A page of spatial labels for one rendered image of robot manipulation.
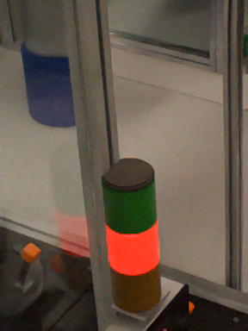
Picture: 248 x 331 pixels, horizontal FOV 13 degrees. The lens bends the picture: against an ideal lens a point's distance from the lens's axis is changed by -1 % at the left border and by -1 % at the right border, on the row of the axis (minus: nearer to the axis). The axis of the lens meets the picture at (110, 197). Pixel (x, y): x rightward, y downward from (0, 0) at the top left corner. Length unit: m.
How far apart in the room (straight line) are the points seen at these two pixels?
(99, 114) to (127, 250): 0.14
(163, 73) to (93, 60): 1.33
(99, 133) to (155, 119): 1.14
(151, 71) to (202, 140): 0.29
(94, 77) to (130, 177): 0.11
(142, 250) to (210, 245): 0.77
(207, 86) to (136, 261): 1.21
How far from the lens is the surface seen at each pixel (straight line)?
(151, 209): 1.00
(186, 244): 1.79
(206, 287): 1.55
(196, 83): 2.22
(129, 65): 2.30
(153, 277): 1.06
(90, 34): 0.92
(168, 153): 2.01
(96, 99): 0.95
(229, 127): 1.42
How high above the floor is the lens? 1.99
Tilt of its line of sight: 36 degrees down
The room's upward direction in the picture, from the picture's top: 5 degrees counter-clockwise
